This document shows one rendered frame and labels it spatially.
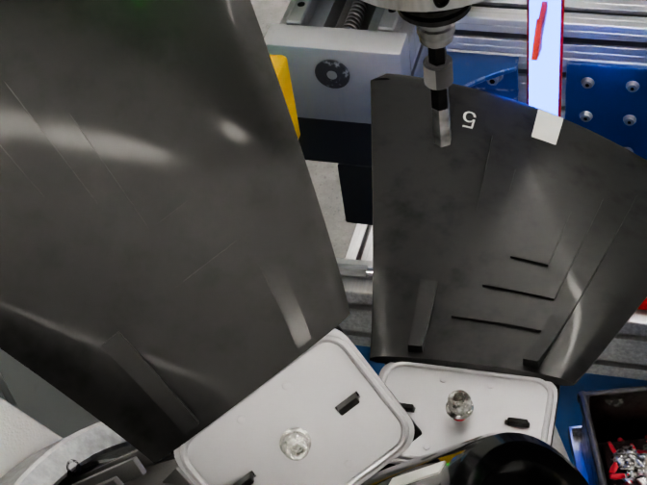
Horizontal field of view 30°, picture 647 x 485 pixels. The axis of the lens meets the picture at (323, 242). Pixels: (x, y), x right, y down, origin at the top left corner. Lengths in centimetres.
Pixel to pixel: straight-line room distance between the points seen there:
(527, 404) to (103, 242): 23
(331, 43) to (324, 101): 7
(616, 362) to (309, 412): 63
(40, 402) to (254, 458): 124
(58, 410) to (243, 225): 132
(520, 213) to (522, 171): 4
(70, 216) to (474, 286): 25
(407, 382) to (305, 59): 58
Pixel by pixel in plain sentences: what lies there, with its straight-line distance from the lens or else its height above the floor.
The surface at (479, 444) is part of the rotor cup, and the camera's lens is 50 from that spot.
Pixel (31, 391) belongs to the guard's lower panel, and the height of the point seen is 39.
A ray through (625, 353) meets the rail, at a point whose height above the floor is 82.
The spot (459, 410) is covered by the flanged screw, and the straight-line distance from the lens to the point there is 59.
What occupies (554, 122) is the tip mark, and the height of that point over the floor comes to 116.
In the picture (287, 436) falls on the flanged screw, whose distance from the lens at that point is 51.
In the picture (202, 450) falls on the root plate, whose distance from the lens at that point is 52.
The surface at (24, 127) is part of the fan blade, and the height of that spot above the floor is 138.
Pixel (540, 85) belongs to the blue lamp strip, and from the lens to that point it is 89.
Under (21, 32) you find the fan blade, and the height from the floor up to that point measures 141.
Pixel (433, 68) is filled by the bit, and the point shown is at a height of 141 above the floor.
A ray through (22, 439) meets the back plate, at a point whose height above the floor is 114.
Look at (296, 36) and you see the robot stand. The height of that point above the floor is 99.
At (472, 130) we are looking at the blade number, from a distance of 75.
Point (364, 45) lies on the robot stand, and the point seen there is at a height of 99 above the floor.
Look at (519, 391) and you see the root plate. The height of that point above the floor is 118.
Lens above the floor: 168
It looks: 46 degrees down
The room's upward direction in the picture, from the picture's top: 10 degrees counter-clockwise
